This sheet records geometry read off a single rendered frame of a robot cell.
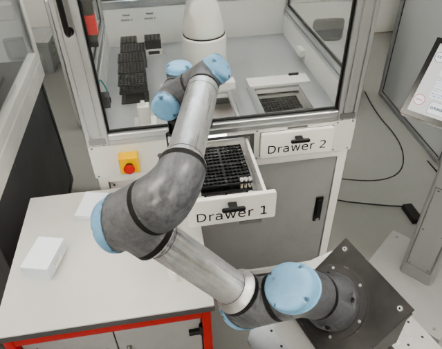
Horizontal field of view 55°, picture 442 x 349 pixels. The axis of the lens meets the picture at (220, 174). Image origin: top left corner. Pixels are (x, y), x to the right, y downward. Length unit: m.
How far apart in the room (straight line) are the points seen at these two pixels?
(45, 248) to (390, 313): 1.02
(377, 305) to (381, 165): 2.06
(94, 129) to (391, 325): 1.10
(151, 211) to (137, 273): 0.64
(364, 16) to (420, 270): 1.32
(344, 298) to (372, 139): 2.35
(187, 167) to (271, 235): 1.31
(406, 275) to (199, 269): 1.62
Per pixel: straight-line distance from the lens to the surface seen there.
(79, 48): 1.43
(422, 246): 2.26
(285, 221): 2.00
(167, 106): 1.09
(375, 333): 1.15
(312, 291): 0.99
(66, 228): 1.58
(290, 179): 1.83
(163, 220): 0.77
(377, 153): 3.24
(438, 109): 1.78
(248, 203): 1.37
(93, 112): 1.53
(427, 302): 2.35
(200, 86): 0.98
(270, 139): 1.63
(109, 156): 1.63
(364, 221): 2.68
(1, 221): 1.79
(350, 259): 1.20
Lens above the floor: 1.83
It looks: 39 degrees down
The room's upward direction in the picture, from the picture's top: 2 degrees counter-clockwise
